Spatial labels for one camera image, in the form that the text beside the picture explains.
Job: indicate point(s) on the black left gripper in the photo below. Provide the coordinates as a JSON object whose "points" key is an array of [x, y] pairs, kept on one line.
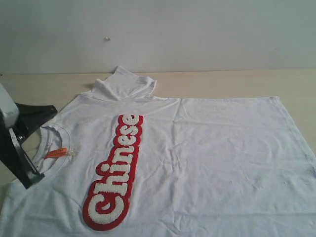
{"points": [[20, 121]]}

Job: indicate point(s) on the white t-shirt red lettering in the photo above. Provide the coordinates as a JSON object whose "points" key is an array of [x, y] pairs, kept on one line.
{"points": [[144, 166]]}

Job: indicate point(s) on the orange clothing tag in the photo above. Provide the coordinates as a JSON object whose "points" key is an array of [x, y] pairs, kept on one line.
{"points": [[56, 153]]}

